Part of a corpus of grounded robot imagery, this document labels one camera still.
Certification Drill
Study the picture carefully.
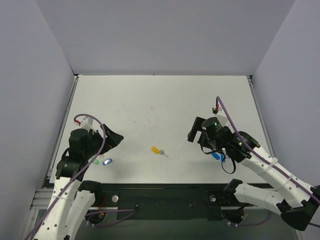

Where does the silver key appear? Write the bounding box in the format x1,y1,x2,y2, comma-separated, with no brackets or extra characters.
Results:
159,150,169,158

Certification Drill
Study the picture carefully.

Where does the yellow key tag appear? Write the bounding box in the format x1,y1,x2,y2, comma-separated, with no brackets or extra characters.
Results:
151,146,160,154

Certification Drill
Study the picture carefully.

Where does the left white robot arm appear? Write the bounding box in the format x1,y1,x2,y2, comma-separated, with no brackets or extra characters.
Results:
25,124,124,240

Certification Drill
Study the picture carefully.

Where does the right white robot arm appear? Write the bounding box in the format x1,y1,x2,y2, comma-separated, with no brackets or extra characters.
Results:
187,116,320,231

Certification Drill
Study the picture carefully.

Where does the blue key tag right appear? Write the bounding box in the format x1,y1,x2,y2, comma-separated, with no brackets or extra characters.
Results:
211,152,220,160

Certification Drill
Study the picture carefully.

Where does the blue key tag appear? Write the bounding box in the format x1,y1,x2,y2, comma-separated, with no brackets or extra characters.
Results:
211,152,220,160
220,154,226,163
102,158,113,166

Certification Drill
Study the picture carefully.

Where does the green key tag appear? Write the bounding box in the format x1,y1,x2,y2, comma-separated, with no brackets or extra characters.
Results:
93,159,100,165

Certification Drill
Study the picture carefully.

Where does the blue key tag left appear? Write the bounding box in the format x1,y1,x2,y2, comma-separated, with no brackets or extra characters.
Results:
102,158,113,166

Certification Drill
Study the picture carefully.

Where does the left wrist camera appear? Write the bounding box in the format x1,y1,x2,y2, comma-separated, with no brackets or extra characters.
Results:
79,116,94,131

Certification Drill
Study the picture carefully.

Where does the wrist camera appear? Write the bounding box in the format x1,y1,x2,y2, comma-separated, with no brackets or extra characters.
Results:
79,116,94,131
212,106,228,126

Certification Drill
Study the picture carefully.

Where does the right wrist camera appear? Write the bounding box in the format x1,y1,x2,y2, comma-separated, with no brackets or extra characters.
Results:
212,106,228,126

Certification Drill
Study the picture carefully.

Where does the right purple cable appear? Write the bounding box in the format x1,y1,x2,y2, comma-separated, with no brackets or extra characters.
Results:
215,96,320,191

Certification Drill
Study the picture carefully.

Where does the purple cable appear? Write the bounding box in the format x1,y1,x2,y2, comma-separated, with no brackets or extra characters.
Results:
215,96,320,191
22,114,108,240

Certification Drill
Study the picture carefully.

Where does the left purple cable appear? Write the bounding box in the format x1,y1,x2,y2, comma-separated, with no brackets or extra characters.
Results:
22,114,108,240

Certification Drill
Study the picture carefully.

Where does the aluminium frame rail right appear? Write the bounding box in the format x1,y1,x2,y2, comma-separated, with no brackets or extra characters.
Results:
246,75,275,157

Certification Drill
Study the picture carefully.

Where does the aluminium frame rail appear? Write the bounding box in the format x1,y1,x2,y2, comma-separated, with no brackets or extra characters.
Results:
246,75,275,157
29,74,79,208

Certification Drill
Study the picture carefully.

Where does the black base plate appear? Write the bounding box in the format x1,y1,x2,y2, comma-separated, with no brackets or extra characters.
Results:
101,183,243,221

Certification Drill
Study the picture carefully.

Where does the aluminium frame rail left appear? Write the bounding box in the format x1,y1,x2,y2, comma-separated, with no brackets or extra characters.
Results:
29,74,79,208

